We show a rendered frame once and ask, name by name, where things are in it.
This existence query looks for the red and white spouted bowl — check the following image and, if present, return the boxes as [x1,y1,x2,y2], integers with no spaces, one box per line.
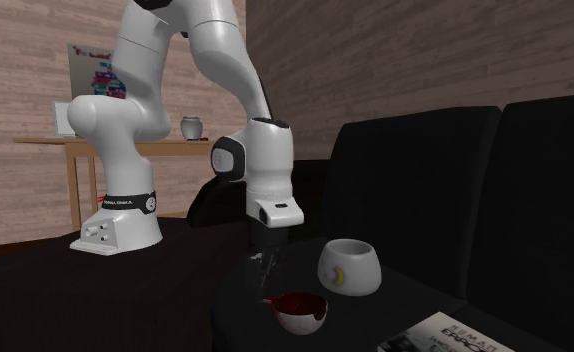
[261,291,329,336]

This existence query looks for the white pot with moon print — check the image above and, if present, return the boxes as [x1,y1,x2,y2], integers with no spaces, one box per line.
[317,238,383,297]

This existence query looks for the wooden desk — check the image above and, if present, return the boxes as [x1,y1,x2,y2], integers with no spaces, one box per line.
[13,100,218,233]

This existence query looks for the black sofa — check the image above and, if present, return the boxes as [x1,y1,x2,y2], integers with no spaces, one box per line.
[186,91,574,352]

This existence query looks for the dark robot stand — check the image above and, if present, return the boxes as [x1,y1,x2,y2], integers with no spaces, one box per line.
[0,216,250,352]

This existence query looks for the grey wall board, coloured notes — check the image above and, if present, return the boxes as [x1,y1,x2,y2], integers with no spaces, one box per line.
[66,43,128,102]

